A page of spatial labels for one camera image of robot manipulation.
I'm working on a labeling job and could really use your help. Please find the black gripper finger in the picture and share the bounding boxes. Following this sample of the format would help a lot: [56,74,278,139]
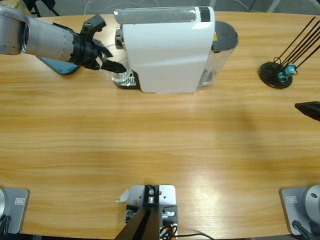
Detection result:
[294,100,320,122]

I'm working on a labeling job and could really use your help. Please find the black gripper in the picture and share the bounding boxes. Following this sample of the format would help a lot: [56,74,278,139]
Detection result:
[68,32,127,74]

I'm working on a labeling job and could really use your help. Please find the clear drinking glass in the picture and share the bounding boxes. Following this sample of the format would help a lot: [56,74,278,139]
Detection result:
[107,44,133,87]

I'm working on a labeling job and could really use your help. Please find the white capsule coffee machine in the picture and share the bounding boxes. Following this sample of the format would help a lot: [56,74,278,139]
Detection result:
[113,6,216,95]

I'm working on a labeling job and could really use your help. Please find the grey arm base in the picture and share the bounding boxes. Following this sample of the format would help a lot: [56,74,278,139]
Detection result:
[279,184,320,236]
[0,187,31,235]

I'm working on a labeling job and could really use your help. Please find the teal coffee capsule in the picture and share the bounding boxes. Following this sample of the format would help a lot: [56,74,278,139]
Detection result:
[276,71,288,84]
[285,64,298,76]

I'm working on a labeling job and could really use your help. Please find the teal plastic tray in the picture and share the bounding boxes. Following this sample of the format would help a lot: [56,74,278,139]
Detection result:
[36,56,80,76]

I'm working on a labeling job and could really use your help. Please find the black capsule holder stand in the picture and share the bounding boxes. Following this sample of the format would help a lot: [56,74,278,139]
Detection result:
[258,16,320,90]

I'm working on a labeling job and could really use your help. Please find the black chair legs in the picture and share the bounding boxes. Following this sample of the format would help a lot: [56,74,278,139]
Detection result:
[23,0,61,17]

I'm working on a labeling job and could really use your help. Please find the grey metal table leg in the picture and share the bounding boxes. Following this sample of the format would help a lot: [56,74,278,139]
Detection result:
[265,0,282,13]

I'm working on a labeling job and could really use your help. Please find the wooden crate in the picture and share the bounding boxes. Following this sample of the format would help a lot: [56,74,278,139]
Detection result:
[0,0,26,13]

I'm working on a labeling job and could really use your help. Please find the clear water tank black lid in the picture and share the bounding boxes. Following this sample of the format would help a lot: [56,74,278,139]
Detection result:
[197,20,240,89]

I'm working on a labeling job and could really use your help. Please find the white paper tag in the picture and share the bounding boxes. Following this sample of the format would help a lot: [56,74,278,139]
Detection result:
[114,188,130,204]

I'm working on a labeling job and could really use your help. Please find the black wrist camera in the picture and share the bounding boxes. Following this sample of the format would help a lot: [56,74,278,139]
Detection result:
[79,14,107,41]

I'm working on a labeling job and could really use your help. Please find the black cable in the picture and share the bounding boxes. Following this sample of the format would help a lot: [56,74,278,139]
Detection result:
[174,232,215,240]
[291,219,315,240]
[0,214,12,236]

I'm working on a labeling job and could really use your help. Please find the orange cable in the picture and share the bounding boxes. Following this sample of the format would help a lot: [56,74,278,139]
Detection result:
[159,223,179,237]

